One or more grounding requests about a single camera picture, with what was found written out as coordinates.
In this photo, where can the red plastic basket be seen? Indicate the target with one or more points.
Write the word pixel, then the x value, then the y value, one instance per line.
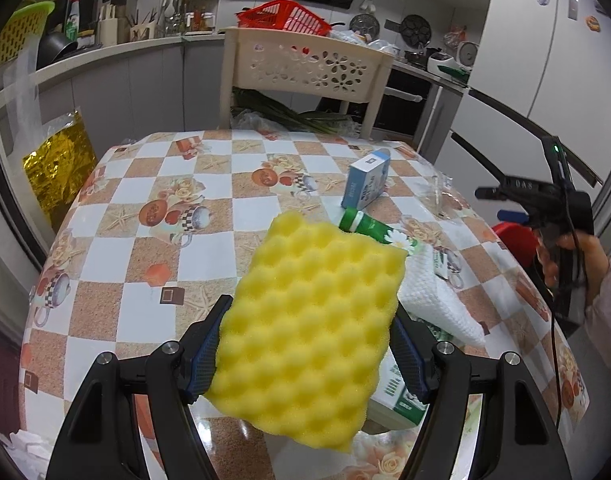
pixel 285 17

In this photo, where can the white refrigerator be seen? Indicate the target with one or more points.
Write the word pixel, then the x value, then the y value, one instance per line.
pixel 525 60

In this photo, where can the red plastic stool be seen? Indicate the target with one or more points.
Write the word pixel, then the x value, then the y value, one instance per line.
pixel 515 240

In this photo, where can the person's right hand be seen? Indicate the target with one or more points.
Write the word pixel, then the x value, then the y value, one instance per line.
pixel 593 260

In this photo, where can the green plastic colander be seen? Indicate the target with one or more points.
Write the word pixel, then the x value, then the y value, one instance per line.
pixel 20 35

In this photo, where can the white knife block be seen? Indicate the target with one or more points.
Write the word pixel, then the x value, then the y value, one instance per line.
pixel 108 27

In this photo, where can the dark hanging mould pan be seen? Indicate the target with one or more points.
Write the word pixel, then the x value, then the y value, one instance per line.
pixel 418 30

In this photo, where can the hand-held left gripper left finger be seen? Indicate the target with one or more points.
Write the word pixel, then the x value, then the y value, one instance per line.
pixel 203 375

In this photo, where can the yellow wavy sponge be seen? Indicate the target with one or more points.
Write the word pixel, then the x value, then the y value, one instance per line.
pixel 305 320

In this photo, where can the crumpled white tissue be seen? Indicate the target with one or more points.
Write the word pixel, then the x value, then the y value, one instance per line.
pixel 25 450

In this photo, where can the blue white small box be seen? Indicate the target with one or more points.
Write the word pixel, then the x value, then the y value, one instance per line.
pixel 368 180

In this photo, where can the grey hanging steamer plate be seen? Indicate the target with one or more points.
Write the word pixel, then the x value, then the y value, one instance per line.
pixel 364 24

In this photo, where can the gold foil bag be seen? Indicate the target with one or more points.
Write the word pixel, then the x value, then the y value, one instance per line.
pixel 60 160

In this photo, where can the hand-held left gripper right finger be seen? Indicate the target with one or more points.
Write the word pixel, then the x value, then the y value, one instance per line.
pixel 410 365

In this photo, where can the green daisy print bottle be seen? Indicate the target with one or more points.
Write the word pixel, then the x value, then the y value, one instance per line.
pixel 375 227

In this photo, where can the black built-in oven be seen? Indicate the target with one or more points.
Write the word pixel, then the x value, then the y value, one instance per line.
pixel 405 105

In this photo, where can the white green kitchen appliance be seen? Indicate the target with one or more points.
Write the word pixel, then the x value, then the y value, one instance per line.
pixel 448 65

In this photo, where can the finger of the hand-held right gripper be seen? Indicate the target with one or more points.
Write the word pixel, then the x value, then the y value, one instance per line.
pixel 514 216
pixel 490 193

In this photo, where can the beige cutout plastic chair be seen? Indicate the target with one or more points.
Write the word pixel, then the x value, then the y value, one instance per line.
pixel 305 62

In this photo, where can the person's right forearm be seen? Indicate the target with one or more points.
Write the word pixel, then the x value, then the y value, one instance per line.
pixel 608 320

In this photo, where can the green leafy vegetables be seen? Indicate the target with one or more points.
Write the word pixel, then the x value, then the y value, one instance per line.
pixel 285 112

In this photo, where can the crumpled clear plastic wrap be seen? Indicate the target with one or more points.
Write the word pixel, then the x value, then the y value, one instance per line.
pixel 440 195

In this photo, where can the white spray bottle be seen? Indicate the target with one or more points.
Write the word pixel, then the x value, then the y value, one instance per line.
pixel 74 17

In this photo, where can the green white carton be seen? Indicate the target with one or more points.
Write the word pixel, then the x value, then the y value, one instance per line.
pixel 400 400

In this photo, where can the white paper towel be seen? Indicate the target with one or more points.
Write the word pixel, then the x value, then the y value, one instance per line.
pixel 430 300

